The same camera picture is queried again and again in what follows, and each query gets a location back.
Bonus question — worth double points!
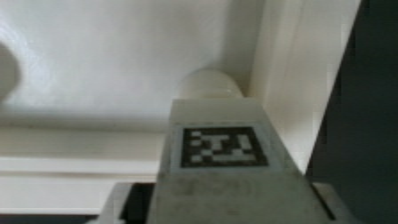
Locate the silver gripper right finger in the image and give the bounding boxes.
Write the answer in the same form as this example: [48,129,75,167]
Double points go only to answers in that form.
[313,183,363,224]

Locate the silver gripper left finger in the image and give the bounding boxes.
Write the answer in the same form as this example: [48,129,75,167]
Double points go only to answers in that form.
[98,183,156,224]

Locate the white table leg with tag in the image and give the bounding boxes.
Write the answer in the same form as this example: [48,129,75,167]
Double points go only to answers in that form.
[148,70,336,224]

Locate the white square tabletop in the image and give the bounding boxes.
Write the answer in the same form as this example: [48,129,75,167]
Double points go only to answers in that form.
[0,0,361,214]

